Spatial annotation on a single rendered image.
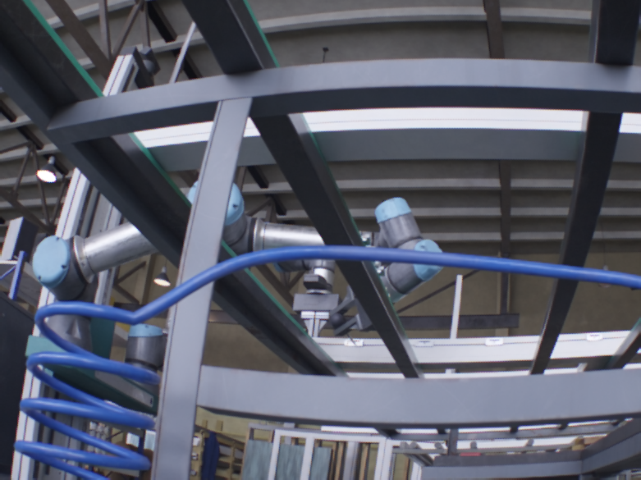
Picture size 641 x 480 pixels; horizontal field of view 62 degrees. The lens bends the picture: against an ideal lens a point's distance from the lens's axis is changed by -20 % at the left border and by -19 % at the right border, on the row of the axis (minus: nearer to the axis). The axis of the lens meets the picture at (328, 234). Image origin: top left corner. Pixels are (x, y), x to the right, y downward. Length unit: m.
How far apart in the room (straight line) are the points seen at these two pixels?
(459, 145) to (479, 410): 0.38
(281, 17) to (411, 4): 2.40
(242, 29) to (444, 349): 1.25
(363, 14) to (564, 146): 10.27
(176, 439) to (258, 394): 0.07
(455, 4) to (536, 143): 10.10
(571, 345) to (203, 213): 1.29
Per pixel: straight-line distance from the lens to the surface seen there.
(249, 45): 0.54
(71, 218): 1.79
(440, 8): 10.80
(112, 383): 1.63
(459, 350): 1.64
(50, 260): 1.41
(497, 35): 8.35
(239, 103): 0.55
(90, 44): 9.74
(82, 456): 0.35
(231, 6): 0.51
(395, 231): 1.35
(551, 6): 10.86
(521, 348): 1.64
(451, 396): 0.40
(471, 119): 0.69
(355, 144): 0.72
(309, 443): 9.00
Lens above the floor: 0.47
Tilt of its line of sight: 25 degrees up
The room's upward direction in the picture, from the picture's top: 7 degrees clockwise
